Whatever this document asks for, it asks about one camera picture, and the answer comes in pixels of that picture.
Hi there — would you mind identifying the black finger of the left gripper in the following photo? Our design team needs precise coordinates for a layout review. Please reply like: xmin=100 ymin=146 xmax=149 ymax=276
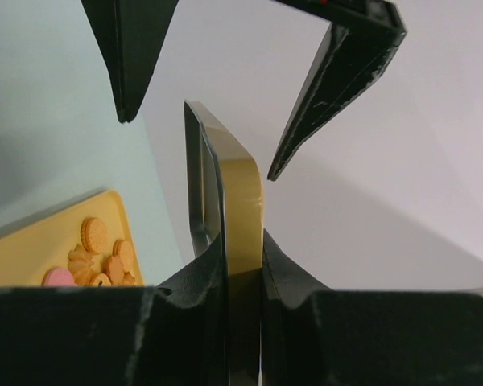
xmin=267 ymin=1 xmax=407 ymax=181
xmin=81 ymin=0 xmax=178 ymax=123

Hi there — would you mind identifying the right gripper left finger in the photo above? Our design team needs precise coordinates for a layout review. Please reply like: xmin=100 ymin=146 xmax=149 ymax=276
xmin=0 ymin=236 xmax=228 ymax=385

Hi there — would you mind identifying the yellow cookie tray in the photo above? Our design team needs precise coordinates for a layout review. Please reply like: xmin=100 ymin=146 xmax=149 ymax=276
xmin=0 ymin=191 xmax=134 ymax=287

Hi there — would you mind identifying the silver tin lid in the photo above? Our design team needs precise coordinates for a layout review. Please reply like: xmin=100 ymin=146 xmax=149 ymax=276
xmin=184 ymin=101 xmax=265 ymax=385

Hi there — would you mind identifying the pink round cookie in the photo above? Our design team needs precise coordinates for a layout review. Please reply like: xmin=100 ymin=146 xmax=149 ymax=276
xmin=42 ymin=267 xmax=76 ymax=287

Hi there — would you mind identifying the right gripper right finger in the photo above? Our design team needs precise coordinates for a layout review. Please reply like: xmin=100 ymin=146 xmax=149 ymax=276
xmin=262 ymin=235 xmax=483 ymax=385

